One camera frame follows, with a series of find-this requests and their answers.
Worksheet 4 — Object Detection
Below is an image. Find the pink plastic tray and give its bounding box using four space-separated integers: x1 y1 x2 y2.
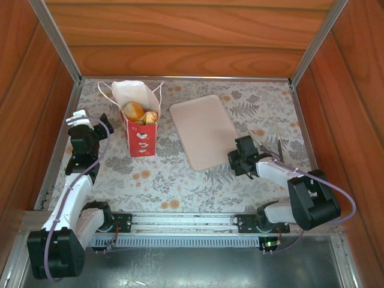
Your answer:
168 94 241 172

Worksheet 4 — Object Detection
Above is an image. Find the grey metal sheet panel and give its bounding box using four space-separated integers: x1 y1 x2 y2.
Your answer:
5 235 361 288

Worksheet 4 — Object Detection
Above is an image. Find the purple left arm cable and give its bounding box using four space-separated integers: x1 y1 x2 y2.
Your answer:
43 117 111 283

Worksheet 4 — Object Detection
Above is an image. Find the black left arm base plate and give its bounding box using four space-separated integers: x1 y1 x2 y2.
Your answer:
110 211 133 233

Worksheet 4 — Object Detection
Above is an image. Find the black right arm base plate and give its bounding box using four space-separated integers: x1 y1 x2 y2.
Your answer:
233 213 291 234

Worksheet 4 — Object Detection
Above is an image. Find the round fake bread bun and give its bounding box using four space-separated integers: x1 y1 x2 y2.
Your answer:
122 101 146 121

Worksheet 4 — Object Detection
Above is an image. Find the fake croissant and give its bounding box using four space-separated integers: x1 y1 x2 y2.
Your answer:
143 110 159 124

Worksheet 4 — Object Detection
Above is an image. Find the aluminium frame post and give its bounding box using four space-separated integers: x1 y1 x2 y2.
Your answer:
287 0 350 86
28 0 83 85

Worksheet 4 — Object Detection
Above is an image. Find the slotted grey cable duct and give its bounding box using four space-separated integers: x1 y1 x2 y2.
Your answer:
89 235 262 250

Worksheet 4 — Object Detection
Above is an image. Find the small circuit board green light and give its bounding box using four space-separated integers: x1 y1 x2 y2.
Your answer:
260 236 283 252

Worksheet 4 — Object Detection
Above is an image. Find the red white printed paper bag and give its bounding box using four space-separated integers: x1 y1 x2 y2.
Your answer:
98 79 165 158

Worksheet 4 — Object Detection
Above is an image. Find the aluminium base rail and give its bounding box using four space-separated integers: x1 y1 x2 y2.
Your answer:
17 209 344 238

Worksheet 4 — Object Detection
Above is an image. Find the aluminium frame bar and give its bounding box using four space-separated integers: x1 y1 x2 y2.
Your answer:
80 75 292 82

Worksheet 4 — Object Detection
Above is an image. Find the floral tablecloth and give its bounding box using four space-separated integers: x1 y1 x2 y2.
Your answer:
40 78 323 214

